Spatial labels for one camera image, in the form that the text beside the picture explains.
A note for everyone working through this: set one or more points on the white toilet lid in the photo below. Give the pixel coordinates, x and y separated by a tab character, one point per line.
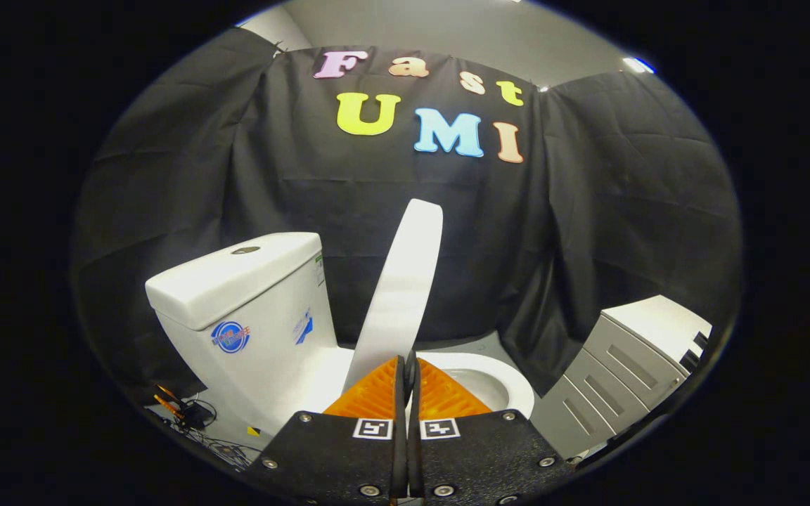
401	295

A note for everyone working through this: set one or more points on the small ceiling spot light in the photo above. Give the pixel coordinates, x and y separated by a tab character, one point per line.
637	65

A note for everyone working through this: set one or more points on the grey drawer cabinet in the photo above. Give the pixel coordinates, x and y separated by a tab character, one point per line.
609	372

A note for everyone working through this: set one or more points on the black backdrop cloth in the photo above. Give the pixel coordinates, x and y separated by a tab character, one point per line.
588	211

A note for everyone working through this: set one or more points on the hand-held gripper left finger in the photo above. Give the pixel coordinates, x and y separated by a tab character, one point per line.
349	464

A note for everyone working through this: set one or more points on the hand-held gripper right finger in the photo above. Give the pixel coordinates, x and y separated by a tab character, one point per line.
475	464

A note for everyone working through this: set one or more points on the white ceramic toilet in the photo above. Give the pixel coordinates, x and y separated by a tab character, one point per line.
257	302

